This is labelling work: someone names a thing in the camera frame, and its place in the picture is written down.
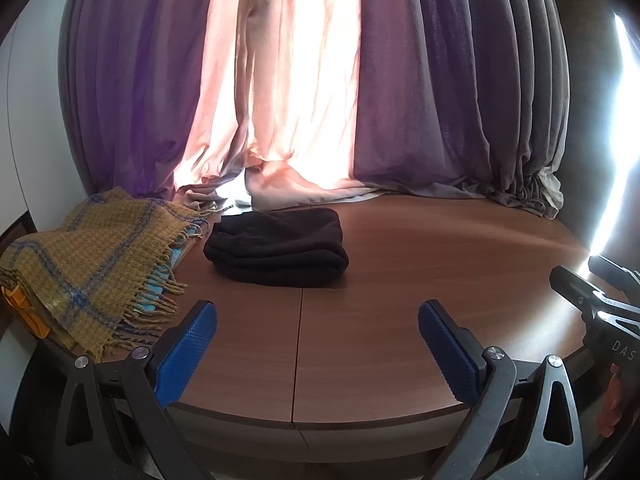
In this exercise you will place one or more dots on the pink sheer curtain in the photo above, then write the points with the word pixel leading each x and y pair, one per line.
pixel 225 110

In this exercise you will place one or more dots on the yellow plaid fringed scarf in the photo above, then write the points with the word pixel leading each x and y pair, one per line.
pixel 85 270

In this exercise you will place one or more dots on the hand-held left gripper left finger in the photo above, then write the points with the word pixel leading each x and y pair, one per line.
pixel 185 355

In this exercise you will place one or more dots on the purple grey curtain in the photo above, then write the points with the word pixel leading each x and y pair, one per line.
pixel 440 110

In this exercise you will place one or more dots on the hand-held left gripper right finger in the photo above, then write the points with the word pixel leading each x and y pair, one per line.
pixel 450 355

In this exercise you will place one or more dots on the orange plastic clip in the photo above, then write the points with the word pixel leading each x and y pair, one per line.
pixel 25 310

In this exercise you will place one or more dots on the black pants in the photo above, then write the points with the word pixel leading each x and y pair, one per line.
pixel 275 250

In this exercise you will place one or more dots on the light blue cloth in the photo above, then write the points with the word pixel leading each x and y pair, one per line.
pixel 176 254

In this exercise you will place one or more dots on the white curtain lining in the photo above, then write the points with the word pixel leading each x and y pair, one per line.
pixel 552 185

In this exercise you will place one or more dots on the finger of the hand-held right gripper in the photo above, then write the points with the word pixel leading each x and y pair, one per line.
pixel 572 287
pixel 615 270

